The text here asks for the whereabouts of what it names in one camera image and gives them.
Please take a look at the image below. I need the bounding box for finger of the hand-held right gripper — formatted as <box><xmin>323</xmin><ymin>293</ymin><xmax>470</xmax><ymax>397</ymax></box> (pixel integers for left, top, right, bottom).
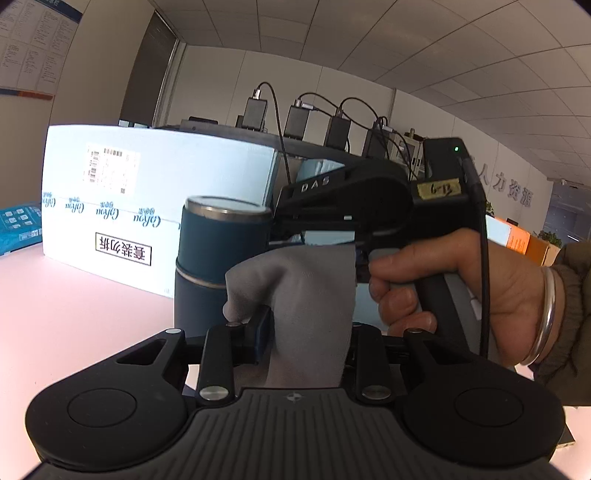
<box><xmin>272</xmin><ymin>164</ymin><xmax>357</xmax><ymax>234</ymax></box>

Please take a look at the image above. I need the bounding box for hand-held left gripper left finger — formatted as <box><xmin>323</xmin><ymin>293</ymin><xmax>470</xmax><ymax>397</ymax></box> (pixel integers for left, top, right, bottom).
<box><xmin>115</xmin><ymin>305</ymin><xmax>274</xmax><ymax>408</ymax></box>

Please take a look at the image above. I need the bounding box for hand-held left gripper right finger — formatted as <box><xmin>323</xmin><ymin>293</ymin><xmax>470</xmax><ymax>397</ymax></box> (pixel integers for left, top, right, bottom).
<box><xmin>342</xmin><ymin>323</ymin><xmax>476</xmax><ymax>405</ymax></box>

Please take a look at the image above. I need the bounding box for grey cloth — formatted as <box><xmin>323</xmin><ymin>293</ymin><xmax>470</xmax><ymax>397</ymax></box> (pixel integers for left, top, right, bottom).
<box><xmin>223</xmin><ymin>244</ymin><xmax>359</xmax><ymax>391</ymax></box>

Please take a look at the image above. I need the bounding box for dark blue vacuum bottle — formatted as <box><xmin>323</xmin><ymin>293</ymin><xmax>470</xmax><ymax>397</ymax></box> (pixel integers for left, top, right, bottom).
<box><xmin>173</xmin><ymin>195</ymin><xmax>276</xmax><ymax>341</ymax></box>

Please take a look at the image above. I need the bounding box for person's right forearm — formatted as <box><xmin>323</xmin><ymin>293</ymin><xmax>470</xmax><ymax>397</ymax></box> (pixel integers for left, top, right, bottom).
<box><xmin>536</xmin><ymin>242</ymin><xmax>591</xmax><ymax>407</ymax></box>

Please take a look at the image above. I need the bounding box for person's right hand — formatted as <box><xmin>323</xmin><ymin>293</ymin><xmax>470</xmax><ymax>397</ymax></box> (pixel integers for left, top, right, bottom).
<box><xmin>368</xmin><ymin>228</ymin><xmax>551</xmax><ymax>368</ymax></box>

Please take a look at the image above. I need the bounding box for black charger block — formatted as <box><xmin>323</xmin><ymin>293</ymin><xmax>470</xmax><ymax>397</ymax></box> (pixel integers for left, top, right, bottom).
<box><xmin>362</xmin><ymin>129</ymin><xmax>394</xmax><ymax>161</ymax></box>
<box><xmin>324</xmin><ymin>115</ymin><xmax>352</xmax><ymax>150</ymax></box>
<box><xmin>243</xmin><ymin>97</ymin><xmax>269</xmax><ymax>131</ymax></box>
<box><xmin>283</xmin><ymin>105</ymin><xmax>310</xmax><ymax>139</ymax></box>

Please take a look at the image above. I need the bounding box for orange cardboard box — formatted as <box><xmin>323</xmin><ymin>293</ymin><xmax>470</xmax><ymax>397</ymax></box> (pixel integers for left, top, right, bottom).
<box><xmin>505</xmin><ymin>220</ymin><xmax>532</xmax><ymax>256</ymax></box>
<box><xmin>526</xmin><ymin>234</ymin><xmax>563</xmax><ymax>268</ymax></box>

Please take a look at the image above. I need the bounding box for light blue cardboard box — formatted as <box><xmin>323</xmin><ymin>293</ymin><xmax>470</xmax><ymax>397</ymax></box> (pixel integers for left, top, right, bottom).
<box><xmin>41</xmin><ymin>124</ymin><xmax>298</xmax><ymax>302</ymax></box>

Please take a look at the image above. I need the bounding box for dark roller blind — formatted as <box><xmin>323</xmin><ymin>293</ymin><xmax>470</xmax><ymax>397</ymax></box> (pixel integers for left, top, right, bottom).
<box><xmin>124</xmin><ymin>11</ymin><xmax>180</xmax><ymax>128</ymax></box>

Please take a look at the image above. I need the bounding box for teal paper ream packet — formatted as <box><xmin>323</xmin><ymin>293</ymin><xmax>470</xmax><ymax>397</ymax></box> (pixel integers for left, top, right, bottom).
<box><xmin>0</xmin><ymin>205</ymin><xmax>44</xmax><ymax>258</ymax></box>

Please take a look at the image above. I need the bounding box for black charger cable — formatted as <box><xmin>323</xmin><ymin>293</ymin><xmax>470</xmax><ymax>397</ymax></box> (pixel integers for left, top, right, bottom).
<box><xmin>255</xmin><ymin>82</ymin><xmax>297</xmax><ymax>186</ymax></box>
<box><xmin>295</xmin><ymin>91</ymin><xmax>343</xmax><ymax>117</ymax></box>
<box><xmin>339</xmin><ymin>96</ymin><xmax>386</xmax><ymax>129</ymax></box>

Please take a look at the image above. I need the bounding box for silver bracelet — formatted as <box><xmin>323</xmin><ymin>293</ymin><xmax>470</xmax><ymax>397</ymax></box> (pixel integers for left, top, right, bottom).
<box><xmin>521</xmin><ymin>265</ymin><xmax>562</xmax><ymax>368</ymax></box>

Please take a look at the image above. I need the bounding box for wall poster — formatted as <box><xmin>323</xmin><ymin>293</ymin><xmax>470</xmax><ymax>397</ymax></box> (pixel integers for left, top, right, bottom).
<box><xmin>0</xmin><ymin>0</ymin><xmax>85</xmax><ymax>99</ymax></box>

